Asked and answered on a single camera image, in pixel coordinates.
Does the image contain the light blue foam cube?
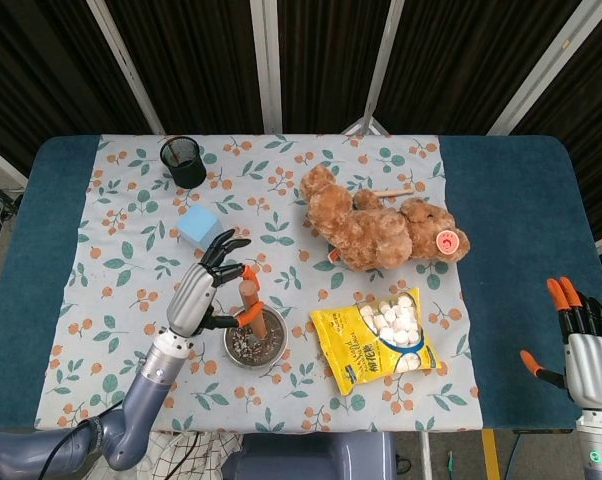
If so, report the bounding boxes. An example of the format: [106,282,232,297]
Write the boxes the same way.
[175,204,225,251]

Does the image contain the stainless steel bowl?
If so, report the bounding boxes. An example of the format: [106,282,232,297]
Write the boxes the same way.
[223,305,289,370]

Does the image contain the white checkered cloth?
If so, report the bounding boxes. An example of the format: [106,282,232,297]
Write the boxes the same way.
[135,430,245,480]

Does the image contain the white table leg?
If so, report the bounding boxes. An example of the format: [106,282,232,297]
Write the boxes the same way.
[419,432,433,480]

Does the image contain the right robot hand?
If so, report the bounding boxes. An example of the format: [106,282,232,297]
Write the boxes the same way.
[519,276,602,416]

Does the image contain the crushed grains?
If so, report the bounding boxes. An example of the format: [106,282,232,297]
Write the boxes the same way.
[226,312,285,362]

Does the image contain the black mesh pen cup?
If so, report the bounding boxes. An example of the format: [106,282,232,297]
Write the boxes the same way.
[159,136,208,190]

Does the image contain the floral print tablecloth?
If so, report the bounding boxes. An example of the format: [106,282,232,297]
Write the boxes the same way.
[34,133,484,434]

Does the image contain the yellow marshmallow bag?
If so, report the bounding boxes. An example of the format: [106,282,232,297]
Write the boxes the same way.
[309,287,443,397]

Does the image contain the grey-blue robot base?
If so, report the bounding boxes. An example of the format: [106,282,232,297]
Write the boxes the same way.
[220,432,397,480]

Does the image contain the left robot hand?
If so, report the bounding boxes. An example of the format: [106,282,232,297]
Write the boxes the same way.
[165,228,266,339]

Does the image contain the brown teddy bear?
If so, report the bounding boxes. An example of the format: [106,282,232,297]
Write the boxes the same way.
[299,163,471,273]

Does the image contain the wooden rolling pin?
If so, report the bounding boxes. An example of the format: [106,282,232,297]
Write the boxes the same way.
[238,279,268,339]

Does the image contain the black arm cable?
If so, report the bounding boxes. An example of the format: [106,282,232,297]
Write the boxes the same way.
[45,399,125,474]

